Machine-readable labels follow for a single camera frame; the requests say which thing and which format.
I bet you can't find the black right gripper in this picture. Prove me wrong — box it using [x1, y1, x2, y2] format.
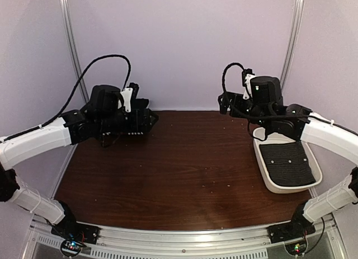
[218, 91, 272, 130]

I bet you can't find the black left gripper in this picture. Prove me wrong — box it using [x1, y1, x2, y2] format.
[97, 108, 158, 134]

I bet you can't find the dark pinstriped long sleeve shirt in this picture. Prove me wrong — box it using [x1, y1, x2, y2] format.
[260, 142, 315, 187]

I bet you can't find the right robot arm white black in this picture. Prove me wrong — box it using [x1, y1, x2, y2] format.
[218, 74, 357, 238]

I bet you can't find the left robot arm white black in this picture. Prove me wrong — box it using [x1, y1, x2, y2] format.
[1, 83, 159, 239]

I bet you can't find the white plastic basin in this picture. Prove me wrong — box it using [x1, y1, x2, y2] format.
[253, 128, 323, 194]

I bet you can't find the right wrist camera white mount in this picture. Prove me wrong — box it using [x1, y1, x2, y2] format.
[242, 68, 256, 100]

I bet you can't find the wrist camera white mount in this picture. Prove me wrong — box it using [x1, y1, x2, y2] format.
[242, 68, 256, 100]
[117, 83, 139, 113]

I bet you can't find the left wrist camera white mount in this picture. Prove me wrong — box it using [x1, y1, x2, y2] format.
[117, 83, 139, 113]

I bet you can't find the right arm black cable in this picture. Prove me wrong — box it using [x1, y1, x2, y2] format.
[222, 62, 249, 96]

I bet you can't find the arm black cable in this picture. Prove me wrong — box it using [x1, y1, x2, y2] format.
[0, 54, 132, 142]
[222, 62, 249, 96]

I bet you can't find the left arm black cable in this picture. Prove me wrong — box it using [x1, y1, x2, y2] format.
[0, 54, 132, 142]

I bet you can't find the aluminium front rail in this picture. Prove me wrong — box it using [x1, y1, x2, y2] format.
[20, 215, 348, 258]

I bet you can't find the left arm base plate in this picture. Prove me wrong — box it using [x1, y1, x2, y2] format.
[48, 222, 100, 244]

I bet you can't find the right aluminium corner post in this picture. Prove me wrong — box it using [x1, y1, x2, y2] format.
[280, 0, 305, 90]

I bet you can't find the aluminium corner post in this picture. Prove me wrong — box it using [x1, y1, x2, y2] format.
[280, 0, 305, 90]
[58, 0, 90, 103]

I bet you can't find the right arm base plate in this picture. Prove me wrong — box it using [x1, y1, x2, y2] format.
[267, 221, 315, 244]

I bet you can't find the left aluminium corner post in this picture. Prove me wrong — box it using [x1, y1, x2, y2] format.
[58, 0, 90, 103]

